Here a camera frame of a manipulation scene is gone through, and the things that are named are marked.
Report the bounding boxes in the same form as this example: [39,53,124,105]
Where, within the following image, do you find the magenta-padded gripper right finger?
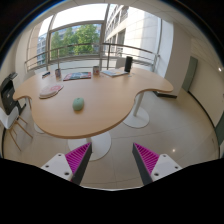
[132,142,184,186]

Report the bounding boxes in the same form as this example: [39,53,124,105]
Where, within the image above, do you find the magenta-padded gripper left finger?
[40,142,93,186]

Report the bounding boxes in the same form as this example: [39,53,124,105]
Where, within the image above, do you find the mint green computer mouse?
[72,97,85,112]

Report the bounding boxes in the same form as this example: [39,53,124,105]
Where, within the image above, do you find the pink white mouse pad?
[38,83,65,100]

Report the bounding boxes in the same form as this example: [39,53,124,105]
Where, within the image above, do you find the white chair with wooden legs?
[0,106,34,152]

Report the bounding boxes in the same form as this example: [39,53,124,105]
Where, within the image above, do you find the black office printer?
[0,72,26,116]

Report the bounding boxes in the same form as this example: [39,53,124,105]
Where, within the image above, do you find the red blue magazine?
[62,71,93,82]

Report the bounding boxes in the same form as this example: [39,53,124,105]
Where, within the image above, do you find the grey green door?
[181,55,199,93]

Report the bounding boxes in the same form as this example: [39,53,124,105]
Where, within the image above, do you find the tall black speaker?
[124,55,134,74]

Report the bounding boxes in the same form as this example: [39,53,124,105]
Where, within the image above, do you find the white plastic chair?
[115,57,127,70]

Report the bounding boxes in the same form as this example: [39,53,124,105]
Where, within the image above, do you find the metal balcony railing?
[23,42,161,73]

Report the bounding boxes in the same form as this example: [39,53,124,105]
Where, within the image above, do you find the white table pedestal leg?
[122,91,151,130]
[67,130,113,162]

